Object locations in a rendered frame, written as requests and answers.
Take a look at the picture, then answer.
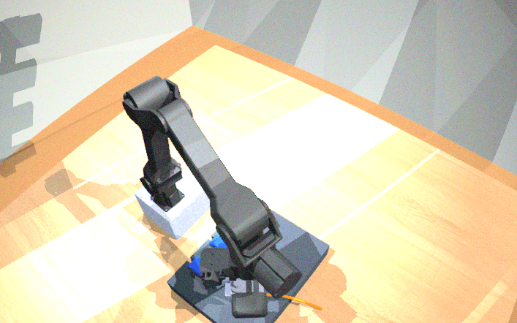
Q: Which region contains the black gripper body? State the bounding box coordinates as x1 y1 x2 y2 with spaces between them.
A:
230 257 268 319

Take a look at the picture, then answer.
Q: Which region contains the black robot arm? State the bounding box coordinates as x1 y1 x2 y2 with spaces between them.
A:
122 75 303 300

